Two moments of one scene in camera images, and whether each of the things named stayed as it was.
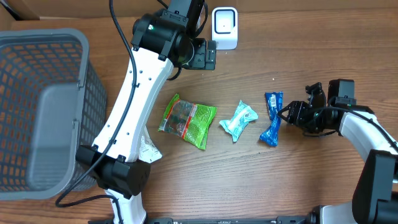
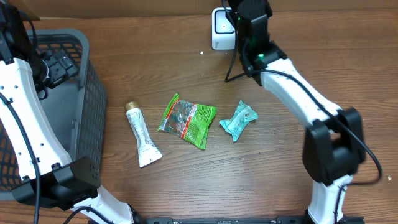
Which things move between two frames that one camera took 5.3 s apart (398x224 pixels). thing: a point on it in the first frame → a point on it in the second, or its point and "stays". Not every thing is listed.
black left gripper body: x=203 y=58 → x=60 y=71
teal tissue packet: x=243 y=114 stays
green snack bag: x=190 y=121 stays
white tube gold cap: x=149 y=152 stays
